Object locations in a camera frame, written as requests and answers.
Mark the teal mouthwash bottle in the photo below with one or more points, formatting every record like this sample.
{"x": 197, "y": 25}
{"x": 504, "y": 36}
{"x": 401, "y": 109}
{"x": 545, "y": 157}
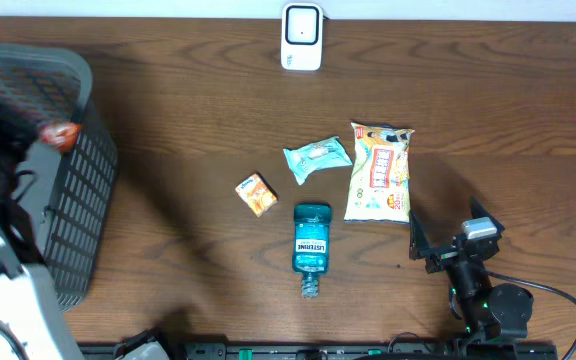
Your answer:
{"x": 311, "y": 245}

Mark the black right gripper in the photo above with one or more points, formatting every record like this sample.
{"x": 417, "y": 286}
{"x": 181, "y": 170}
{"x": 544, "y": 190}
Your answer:
{"x": 419, "y": 248}

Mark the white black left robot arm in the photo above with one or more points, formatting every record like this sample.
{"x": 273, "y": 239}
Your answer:
{"x": 32, "y": 325}

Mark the white barcode scanner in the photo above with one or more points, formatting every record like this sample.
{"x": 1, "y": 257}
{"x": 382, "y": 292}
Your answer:
{"x": 302, "y": 37}

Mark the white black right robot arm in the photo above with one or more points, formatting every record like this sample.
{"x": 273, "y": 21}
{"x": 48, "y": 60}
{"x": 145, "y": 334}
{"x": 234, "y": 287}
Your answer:
{"x": 492, "y": 314}

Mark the red chocolate bar wrapper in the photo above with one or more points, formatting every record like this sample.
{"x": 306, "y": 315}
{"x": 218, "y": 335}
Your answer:
{"x": 61, "y": 135}

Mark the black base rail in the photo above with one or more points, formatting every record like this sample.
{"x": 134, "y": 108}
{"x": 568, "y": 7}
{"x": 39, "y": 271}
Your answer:
{"x": 401, "y": 349}

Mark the large white snack bag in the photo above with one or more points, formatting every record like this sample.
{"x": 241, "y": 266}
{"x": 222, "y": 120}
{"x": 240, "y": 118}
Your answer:
{"x": 379, "y": 182}

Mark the small orange box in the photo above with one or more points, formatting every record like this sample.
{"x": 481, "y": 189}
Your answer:
{"x": 255, "y": 192}

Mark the grey plastic mesh basket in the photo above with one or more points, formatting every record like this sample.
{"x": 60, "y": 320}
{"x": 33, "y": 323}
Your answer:
{"x": 67, "y": 195}

